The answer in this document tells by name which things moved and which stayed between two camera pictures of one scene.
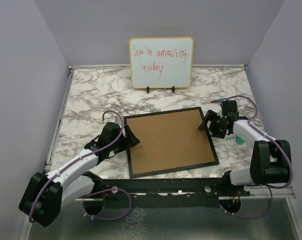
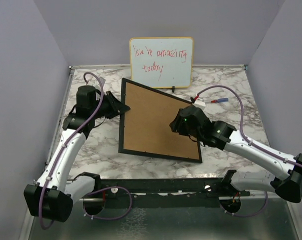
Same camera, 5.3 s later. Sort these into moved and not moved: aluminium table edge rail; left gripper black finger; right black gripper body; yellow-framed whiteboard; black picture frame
Moved: left gripper black finger; right black gripper body; black picture frame
Not moved: aluminium table edge rail; yellow-framed whiteboard
